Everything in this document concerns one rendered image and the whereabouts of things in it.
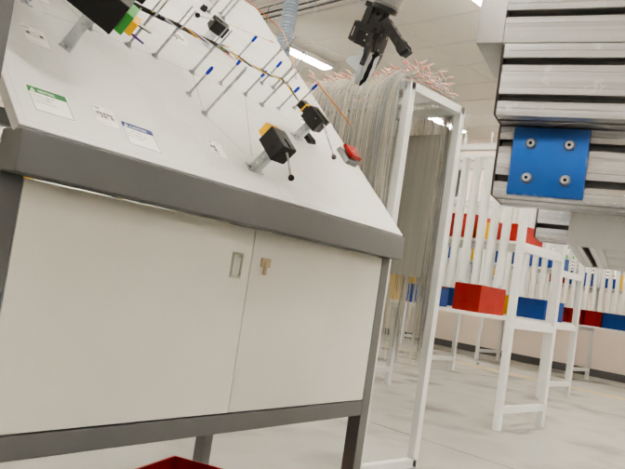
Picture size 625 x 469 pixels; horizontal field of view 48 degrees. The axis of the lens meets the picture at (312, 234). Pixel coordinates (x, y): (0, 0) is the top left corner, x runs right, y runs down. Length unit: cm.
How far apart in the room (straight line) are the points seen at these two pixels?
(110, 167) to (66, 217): 11
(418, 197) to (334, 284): 107
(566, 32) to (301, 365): 107
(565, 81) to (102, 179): 71
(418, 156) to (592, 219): 188
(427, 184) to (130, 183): 171
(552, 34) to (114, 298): 82
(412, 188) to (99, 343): 178
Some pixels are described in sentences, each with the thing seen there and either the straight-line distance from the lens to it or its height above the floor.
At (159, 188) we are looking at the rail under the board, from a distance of 125.
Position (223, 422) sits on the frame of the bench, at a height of 38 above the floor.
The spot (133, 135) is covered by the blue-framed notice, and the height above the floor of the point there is 91.
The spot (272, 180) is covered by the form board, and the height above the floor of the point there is 91.
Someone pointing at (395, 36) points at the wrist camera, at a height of 137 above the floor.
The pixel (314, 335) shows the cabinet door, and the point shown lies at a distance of 173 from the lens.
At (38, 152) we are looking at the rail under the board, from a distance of 112.
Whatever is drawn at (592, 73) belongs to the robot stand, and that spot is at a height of 99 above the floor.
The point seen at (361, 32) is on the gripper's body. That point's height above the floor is 138.
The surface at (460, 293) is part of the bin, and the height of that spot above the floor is 76.
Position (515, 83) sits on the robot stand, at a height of 98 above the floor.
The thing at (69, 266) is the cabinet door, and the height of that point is 67.
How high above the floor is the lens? 71
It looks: 4 degrees up
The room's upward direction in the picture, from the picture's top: 9 degrees clockwise
